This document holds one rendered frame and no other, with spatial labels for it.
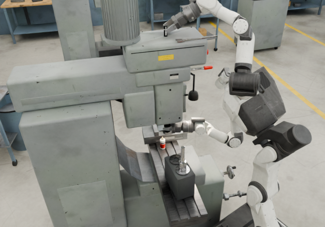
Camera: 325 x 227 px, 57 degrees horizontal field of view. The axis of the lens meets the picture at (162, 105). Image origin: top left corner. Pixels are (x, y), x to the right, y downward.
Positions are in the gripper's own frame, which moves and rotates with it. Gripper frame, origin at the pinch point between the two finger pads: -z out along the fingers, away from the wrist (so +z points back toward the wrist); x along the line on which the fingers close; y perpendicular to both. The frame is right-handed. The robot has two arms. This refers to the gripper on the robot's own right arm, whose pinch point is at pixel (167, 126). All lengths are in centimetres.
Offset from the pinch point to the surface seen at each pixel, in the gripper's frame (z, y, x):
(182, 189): 10.2, 18.4, 40.4
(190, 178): 15.2, 11.7, 38.3
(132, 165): -25.6, 26.9, 11.4
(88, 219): -55, 52, 39
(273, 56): 203, 124, -406
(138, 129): -47, 122, -157
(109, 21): -28, -79, 15
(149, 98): -9.8, -32.5, 15.2
